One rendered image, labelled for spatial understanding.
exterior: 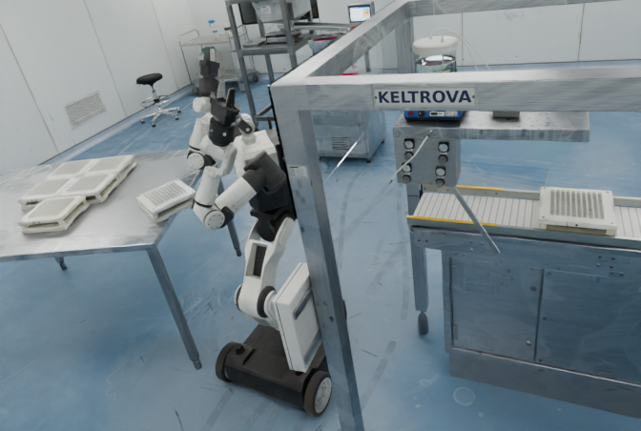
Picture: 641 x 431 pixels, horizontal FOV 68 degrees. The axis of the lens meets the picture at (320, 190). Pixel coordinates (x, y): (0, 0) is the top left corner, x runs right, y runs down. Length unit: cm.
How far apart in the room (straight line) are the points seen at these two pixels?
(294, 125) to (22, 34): 558
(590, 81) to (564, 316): 141
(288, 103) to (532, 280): 135
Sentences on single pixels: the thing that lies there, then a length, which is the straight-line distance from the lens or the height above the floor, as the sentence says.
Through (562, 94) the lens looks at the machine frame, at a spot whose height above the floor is 170.
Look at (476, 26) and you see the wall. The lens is 683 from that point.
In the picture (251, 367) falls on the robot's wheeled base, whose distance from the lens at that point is 251.
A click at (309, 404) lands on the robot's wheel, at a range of 238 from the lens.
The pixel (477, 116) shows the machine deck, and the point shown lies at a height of 135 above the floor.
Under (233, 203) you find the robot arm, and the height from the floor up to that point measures 116.
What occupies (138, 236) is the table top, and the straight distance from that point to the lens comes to 243.
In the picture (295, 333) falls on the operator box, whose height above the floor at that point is 108.
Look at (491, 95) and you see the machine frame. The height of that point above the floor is 170.
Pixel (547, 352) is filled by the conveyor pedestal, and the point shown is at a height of 30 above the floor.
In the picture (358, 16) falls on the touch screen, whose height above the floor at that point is 128.
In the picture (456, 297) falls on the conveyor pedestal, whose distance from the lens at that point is 221.
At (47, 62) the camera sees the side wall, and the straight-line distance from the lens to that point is 662.
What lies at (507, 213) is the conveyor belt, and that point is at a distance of 204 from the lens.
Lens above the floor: 201
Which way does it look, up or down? 28 degrees down
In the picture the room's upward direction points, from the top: 10 degrees counter-clockwise
